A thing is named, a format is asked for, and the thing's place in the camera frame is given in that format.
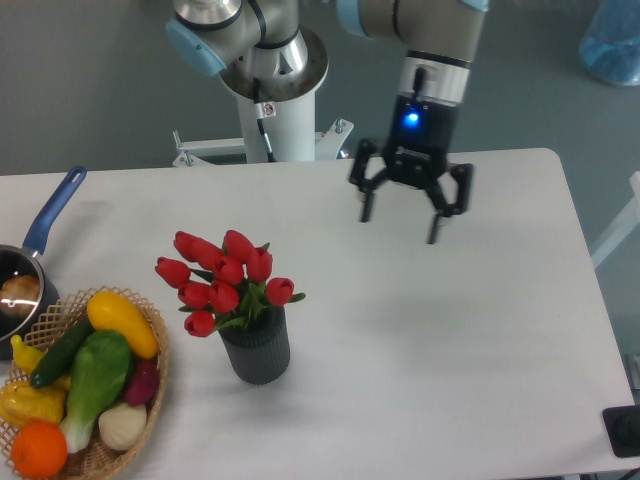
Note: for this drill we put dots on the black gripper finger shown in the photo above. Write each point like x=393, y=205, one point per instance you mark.
x=462, y=174
x=366, y=186

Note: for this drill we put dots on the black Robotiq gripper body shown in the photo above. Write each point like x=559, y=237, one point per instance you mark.
x=416, y=150

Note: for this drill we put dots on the red tulip bouquet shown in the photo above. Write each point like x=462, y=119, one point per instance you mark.
x=227, y=286

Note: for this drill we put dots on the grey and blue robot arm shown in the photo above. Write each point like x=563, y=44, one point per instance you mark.
x=441, y=39

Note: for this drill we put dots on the dark grey ribbed vase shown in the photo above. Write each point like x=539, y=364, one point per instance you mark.
x=262, y=354

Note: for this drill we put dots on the blue translucent plastic bag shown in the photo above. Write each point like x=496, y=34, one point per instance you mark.
x=609, y=49

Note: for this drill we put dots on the black device at edge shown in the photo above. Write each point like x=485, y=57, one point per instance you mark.
x=622, y=426

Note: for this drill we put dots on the yellow squash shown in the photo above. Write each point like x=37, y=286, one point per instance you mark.
x=108, y=310

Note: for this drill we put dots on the purple red onion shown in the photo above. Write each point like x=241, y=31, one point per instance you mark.
x=143, y=384

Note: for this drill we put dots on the green bok choy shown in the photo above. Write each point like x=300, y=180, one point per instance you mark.
x=98, y=374

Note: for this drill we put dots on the white garlic bulb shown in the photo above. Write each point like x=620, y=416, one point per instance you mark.
x=122, y=425

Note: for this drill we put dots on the brown bread roll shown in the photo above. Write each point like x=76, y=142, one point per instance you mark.
x=19, y=296

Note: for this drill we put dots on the green cucumber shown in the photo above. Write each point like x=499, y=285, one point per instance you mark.
x=58, y=360

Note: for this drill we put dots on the small yellow banana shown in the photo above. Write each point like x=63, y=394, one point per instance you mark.
x=27, y=358

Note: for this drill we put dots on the yellow bell pepper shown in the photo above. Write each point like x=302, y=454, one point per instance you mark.
x=22, y=404

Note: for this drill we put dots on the orange fruit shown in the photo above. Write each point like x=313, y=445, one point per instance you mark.
x=39, y=450

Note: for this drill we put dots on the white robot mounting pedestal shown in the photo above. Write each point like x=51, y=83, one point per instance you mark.
x=275, y=93

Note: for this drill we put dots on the white frame at right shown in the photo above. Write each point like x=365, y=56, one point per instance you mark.
x=619, y=228

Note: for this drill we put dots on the blue handled saucepan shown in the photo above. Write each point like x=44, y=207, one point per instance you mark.
x=23, y=260

